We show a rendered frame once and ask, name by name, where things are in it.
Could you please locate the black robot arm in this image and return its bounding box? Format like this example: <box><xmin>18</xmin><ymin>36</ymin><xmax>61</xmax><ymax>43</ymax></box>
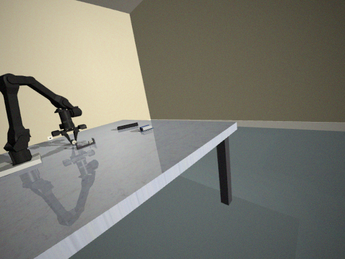
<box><xmin>0</xmin><ymin>73</ymin><xmax>82</xmax><ymax>166</ymax></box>

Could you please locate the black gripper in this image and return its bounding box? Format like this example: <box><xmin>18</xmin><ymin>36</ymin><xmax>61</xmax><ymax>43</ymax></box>
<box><xmin>51</xmin><ymin>118</ymin><xmax>87</xmax><ymax>143</ymax></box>

